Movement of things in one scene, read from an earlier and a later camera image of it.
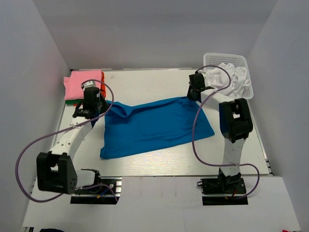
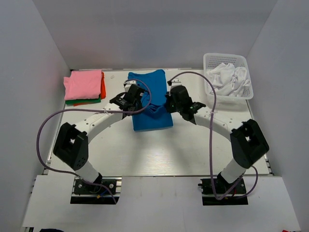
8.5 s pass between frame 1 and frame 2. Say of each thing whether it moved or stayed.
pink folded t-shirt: stayed
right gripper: moved
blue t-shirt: moved
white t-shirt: stayed
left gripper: moved
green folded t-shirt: stayed
